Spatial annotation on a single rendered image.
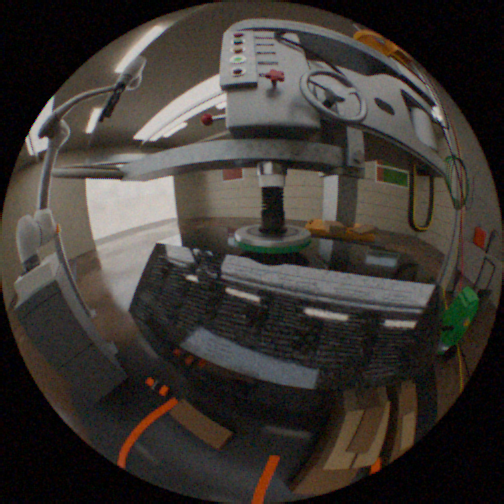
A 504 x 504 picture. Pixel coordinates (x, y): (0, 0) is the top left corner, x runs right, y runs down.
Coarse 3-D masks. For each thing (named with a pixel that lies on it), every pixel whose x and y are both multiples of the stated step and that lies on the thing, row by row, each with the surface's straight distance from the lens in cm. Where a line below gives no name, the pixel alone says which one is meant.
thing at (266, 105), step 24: (264, 48) 52; (288, 48) 53; (264, 72) 43; (288, 72) 44; (240, 96) 38; (264, 96) 37; (288, 96) 38; (240, 120) 34; (264, 120) 34; (288, 120) 34; (312, 120) 36
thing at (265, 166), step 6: (258, 162) 40; (264, 162) 38; (270, 162) 38; (276, 162) 38; (282, 162) 39; (288, 162) 43; (258, 168) 40; (264, 168) 38; (270, 168) 38; (276, 168) 38; (282, 168) 39; (258, 174) 39; (264, 174) 38; (282, 174) 39
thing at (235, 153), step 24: (192, 144) 40; (216, 144) 38; (240, 144) 37; (264, 144) 37; (288, 144) 37; (312, 144) 39; (120, 168) 56; (144, 168) 48; (168, 168) 43; (192, 168) 46; (216, 168) 47; (240, 168) 48; (288, 168) 47; (312, 168) 49; (336, 168) 53
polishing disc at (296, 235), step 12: (240, 228) 46; (252, 228) 45; (288, 228) 45; (300, 228) 46; (240, 240) 36; (252, 240) 33; (264, 240) 32; (276, 240) 32; (288, 240) 33; (300, 240) 34
